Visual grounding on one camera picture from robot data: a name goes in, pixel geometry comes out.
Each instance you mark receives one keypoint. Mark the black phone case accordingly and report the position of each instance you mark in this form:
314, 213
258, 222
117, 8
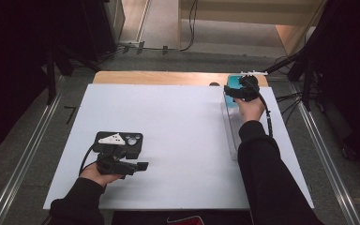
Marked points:
134, 139

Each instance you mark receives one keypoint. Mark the person's right hand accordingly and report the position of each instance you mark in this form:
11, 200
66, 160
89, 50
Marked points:
251, 111

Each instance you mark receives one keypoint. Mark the person's left hand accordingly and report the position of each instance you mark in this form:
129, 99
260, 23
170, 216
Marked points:
93, 175

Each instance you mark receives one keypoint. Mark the black curtain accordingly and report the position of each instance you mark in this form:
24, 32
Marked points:
9, 62
353, 78

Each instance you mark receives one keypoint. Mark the dark cabinet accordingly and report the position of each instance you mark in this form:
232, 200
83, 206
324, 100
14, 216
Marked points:
100, 28

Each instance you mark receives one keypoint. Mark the clear plastic rack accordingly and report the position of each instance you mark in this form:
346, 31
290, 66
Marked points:
231, 131

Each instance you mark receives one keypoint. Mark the black metal stand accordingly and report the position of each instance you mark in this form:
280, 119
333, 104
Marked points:
307, 81
50, 78

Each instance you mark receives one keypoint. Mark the light wooden furniture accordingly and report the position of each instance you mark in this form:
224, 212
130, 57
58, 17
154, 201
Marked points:
247, 12

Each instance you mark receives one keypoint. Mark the aluminium floor rail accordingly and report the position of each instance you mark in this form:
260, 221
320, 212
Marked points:
28, 156
325, 159

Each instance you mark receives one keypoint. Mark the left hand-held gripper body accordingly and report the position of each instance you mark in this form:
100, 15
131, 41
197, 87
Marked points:
111, 164

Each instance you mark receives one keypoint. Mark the white board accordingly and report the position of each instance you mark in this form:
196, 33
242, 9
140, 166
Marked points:
175, 150

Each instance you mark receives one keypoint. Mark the wooden table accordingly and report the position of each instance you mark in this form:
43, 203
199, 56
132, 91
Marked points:
168, 78

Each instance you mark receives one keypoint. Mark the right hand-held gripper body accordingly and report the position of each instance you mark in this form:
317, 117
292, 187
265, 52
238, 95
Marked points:
250, 89

